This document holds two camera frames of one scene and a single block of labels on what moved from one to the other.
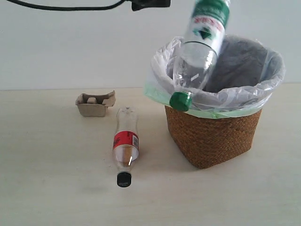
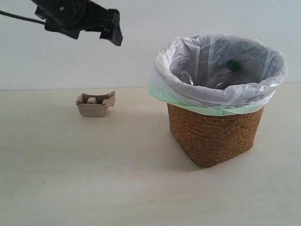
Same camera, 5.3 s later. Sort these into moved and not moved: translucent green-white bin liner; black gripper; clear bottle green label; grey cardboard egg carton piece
Moved: black gripper; clear bottle green label
Not moved: translucent green-white bin liner; grey cardboard egg carton piece
